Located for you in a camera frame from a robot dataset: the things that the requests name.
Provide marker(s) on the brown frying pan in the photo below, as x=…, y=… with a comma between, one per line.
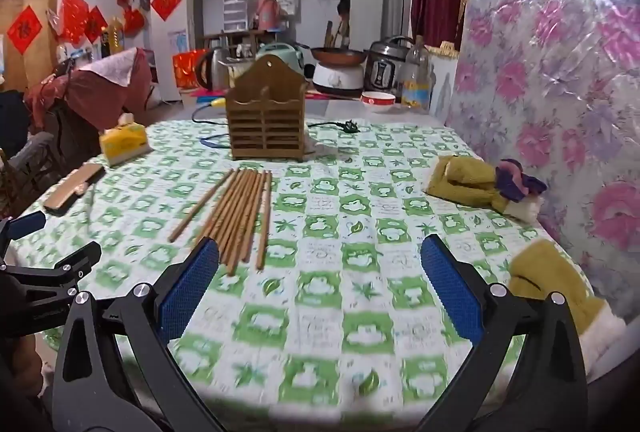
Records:
x=339, y=56

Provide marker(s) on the plastic oil bottle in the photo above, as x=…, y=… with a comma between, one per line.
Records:
x=416, y=82

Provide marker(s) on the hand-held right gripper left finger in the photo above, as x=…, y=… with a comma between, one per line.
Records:
x=192, y=282

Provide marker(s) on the red foil decoration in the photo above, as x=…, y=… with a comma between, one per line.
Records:
x=72, y=15

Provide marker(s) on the brown wooden chopstick holder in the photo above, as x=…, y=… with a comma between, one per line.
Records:
x=265, y=117

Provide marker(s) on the wooden board piece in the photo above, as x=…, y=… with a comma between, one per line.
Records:
x=72, y=189

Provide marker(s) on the electric kettle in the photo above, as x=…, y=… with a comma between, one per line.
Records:
x=212, y=70

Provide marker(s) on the chair with red cloth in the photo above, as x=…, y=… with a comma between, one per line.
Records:
x=100, y=87

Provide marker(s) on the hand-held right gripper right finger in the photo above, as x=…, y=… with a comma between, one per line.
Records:
x=450, y=282

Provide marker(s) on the red gift bag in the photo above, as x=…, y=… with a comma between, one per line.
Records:
x=185, y=70

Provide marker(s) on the pink plastic tray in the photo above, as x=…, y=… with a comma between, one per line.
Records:
x=197, y=97

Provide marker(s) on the pink thermos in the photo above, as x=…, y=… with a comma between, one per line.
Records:
x=267, y=12

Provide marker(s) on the silver pressure cooker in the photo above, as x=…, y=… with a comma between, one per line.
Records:
x=385, y=67

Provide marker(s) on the mint green appliance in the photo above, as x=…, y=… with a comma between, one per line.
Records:
x=280, y=55

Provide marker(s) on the row of wooden chopsticks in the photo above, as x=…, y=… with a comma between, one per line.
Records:
x=240, y=212

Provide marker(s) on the green checkered tablecloth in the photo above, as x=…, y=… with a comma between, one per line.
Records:
x=350, y=262

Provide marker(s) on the yellow plush cloth purple bow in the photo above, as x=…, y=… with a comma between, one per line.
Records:
x=465, y=187

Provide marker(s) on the floral plastic-wrapped mattress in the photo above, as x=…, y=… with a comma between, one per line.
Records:
x=550, y=62

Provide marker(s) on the white refrigerator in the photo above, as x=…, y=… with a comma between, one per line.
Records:
x=172, y=47

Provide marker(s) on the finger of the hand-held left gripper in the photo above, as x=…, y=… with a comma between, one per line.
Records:
x=65, y=268
x=26, y=224

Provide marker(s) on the red diamond paper on door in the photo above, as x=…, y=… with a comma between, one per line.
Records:
x=24, y=31

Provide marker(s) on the yellow tissue pack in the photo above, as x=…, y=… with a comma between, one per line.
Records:
x=122, y=140

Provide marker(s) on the plastic drawer unit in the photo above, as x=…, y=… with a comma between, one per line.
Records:
x=236, y=7

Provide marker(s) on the small red diamond paper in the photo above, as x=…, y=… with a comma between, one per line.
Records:
x=96, y=25

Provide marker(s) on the yellow cooking oil jug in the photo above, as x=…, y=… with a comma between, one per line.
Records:
x=116, y=37

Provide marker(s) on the red diamond paper on refrigerator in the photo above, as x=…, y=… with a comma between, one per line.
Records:
x=166, y=1

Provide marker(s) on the red and white bowl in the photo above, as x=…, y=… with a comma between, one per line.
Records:
x=378, y=101

